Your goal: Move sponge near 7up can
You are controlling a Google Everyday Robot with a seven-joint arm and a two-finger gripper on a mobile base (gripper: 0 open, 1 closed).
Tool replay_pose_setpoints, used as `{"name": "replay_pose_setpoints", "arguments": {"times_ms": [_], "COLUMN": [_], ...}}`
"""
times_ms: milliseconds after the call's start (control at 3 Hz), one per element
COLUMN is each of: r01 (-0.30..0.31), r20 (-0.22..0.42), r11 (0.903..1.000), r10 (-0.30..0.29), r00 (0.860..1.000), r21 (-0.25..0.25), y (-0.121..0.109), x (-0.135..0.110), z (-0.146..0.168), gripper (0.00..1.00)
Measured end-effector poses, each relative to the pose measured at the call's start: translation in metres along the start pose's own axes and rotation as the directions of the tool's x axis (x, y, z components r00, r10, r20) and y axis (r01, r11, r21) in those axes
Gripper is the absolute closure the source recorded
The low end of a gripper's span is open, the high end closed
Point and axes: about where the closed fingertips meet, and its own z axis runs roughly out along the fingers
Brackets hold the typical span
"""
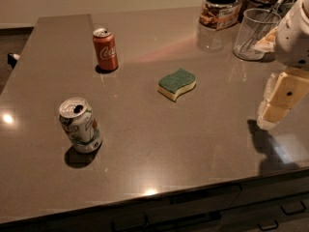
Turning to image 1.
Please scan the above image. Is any dark object at left edge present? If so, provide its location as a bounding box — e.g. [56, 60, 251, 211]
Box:
[7, 53, 20, 68]

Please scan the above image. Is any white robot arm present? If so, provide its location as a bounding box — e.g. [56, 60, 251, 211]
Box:
[255, 0, 309, 131]

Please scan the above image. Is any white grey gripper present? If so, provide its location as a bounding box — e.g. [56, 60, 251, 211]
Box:
[254, 0, 309, 131]

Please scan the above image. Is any glass jar with black lid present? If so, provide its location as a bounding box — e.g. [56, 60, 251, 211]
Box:
[199, 0, 241, 31]

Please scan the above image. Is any white green 7up can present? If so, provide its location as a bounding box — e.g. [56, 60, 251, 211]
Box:
[59, 98, 102, 154]

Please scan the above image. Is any orange coca-cola can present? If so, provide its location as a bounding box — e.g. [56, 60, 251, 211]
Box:
[93, 28, 119, 72]

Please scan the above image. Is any black drawer handle right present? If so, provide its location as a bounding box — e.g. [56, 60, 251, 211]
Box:
[280, 201, 308, 217]

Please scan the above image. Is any black drawer handle lower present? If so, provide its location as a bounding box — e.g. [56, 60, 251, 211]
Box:
[257, 220, 279, 232]

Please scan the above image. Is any metal whisk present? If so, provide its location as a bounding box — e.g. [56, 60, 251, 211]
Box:
[239, 0, 285, 53]

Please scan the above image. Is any clear plastic cup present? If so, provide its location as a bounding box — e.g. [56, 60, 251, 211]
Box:
[233, 9, 281, 61]

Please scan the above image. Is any green and yellow sponge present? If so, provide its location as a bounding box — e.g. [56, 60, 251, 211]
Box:
[157, 69, 197, 102]

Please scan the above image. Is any black drawer handle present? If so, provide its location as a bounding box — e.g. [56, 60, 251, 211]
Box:
[257, 220, 279, 232]
[280, 201, 308, 217]

